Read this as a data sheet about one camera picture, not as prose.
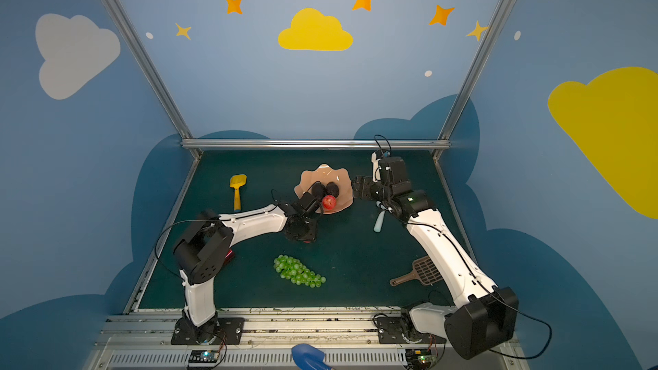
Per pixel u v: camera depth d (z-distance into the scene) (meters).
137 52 0.85
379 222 0.96
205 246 0.50
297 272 0.82
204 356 0.70
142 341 0.75
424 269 0.86
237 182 1.08
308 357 0.70
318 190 1.02
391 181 0.57
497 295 0.39
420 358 0.71
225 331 0.74
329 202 0.98
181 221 0.49
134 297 0.83
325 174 1.10
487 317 0.38
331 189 1.01
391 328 0.75
